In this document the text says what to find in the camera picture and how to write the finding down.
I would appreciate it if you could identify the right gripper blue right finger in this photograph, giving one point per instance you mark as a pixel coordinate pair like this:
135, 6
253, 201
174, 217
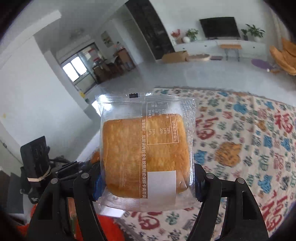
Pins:
200, 182

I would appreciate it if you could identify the small dark potted plant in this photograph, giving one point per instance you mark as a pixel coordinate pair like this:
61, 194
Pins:
244, 34

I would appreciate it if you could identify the brown cardboard box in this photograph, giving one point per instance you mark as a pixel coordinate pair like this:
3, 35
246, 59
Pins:
176, 57

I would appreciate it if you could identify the patterned woven table cloth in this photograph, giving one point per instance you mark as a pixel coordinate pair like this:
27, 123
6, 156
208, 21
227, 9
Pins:
242, 135

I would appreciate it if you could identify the orange lounge chair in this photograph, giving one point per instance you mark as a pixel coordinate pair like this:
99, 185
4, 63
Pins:
286, 57

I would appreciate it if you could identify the black flat television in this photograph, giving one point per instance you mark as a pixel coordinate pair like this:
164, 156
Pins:
220, 27

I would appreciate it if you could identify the green potted plant right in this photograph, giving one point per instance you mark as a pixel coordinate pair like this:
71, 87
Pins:
256, 33

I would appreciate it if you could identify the small wooden bench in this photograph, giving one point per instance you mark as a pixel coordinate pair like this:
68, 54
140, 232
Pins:
231, 47

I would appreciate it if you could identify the purple round floor mat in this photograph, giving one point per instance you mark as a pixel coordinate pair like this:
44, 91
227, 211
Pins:
262, 64

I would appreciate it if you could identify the green plant white vase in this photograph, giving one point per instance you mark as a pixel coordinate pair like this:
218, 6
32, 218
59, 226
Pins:
190, 36

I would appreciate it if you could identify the bagged bread slice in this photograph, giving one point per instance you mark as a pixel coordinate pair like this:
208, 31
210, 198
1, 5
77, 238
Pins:
146, 152

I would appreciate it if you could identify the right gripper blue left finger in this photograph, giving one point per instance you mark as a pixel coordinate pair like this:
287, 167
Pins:
96, 181

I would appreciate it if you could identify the red flower vase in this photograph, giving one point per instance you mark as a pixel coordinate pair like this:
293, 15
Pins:
176, 35

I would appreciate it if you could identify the wooden dining table set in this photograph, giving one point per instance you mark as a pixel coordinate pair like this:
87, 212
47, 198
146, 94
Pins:
107, 69

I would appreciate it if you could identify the dark tall display cabinet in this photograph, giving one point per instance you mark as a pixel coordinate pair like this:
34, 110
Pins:
151, 27

